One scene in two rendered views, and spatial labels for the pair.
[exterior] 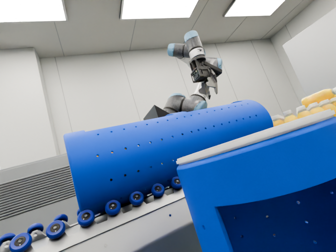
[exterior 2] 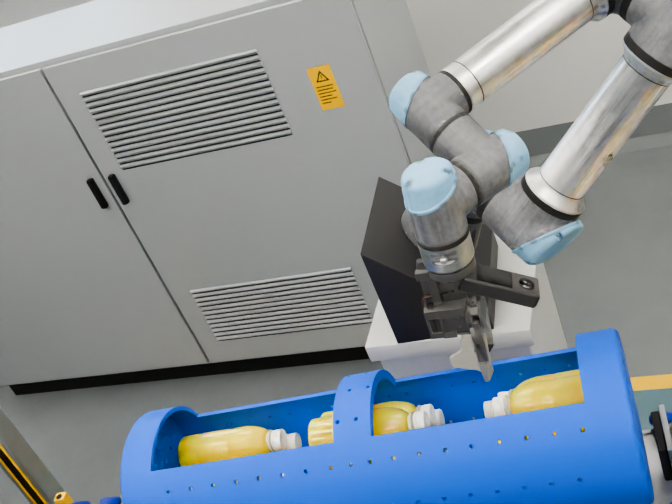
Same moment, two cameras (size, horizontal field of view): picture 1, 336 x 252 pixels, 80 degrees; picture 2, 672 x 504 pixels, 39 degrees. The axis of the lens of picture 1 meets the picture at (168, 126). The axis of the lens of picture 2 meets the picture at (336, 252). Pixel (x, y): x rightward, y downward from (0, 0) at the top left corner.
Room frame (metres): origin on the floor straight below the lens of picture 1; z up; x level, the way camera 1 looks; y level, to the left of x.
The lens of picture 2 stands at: (0.12, -0.99, 2.27)
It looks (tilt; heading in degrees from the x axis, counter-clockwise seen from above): 32 degrees down; 49
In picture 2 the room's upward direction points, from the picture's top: 24 degrees counter-clockwise
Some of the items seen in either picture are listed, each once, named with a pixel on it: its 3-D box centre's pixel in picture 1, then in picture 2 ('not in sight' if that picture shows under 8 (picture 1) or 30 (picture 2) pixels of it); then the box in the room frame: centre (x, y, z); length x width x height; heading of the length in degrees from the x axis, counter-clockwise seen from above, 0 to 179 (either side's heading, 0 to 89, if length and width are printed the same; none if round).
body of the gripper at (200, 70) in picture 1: (200, 69); (453, 293); (0.95, -0.25, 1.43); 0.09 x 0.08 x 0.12; 117
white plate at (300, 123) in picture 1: (245, 140); not in sight; (0.38, -0.13, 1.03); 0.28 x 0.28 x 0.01
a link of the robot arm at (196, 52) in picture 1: (197, 55); (446, 249); (0.95, -0.26, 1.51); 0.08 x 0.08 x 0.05
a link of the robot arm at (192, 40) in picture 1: (193, 43); (435, 202); (0.96, -0.26, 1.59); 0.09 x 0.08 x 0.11; 161
